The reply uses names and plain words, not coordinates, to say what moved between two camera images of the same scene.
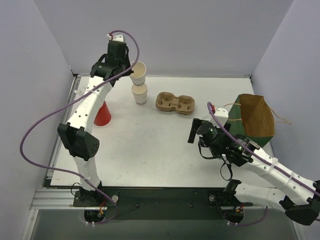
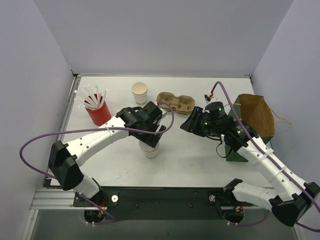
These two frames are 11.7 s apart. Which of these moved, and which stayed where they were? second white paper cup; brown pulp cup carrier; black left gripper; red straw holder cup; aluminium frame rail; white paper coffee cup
Moved: white paper coffee cup; black left gripper
Stayed: brown pulp cup carrier; aluminium frame rail; second white paper cup; red straw holder cup
